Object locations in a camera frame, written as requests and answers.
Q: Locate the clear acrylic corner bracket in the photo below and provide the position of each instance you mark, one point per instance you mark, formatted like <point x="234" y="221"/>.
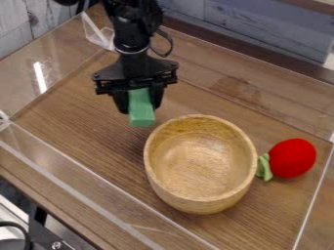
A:
<point x="99" y="36"/>

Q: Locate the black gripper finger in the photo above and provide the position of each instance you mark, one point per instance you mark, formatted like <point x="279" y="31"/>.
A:
<point x="122" y="100"/>
<point x="156" y="93"/>

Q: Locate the black table frame bracket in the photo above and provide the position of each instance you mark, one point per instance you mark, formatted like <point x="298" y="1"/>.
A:
<point x="23" y="232"/>

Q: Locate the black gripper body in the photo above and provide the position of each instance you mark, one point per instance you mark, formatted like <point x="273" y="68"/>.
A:
<point x="134" y="72"/>

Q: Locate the green rectangular block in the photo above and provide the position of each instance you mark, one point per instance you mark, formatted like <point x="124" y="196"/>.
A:
<point x="140" y="109"/>

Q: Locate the red plush tomato toy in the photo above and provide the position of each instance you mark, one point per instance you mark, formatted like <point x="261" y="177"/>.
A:
<point x="287" y="160"/>

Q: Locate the clear acrylic front wall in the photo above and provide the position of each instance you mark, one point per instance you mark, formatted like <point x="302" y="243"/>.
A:
<point x="112" y="219"/>

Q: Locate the brown wooden bowl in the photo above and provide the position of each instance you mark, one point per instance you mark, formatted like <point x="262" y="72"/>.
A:
<point x="199" y="161"/>

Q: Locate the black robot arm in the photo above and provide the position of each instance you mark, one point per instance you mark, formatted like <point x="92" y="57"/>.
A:
<point x="136" y="19"/>

